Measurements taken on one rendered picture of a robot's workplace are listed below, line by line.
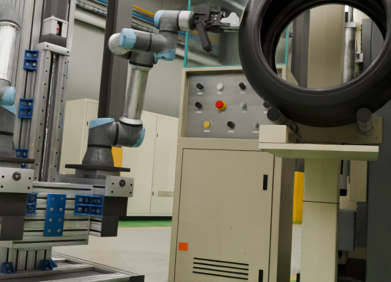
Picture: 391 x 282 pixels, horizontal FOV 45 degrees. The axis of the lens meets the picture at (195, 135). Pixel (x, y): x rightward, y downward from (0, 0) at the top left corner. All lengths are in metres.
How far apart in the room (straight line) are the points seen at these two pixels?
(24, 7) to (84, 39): 8.66
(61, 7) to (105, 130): 0.60
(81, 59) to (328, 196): 9.35
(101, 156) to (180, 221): 0.53
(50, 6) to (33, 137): 0.61
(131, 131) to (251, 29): 0.90
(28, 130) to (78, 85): 8.52
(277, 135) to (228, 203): 0.84
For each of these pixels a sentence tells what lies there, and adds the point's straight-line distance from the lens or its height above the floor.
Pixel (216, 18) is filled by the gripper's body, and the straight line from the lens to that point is 1.80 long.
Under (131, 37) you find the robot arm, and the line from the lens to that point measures 1.81.
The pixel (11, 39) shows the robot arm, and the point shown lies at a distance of 2.04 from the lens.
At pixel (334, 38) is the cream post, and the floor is 1.27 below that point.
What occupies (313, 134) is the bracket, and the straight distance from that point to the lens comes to 1.88.
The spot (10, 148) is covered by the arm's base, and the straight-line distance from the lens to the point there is 2.00.
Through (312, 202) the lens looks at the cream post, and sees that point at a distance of 1.89.
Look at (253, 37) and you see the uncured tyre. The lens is 1.63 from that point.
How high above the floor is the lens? 0.64
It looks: 6 degrees up
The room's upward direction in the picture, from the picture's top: 4 degrees clockwise
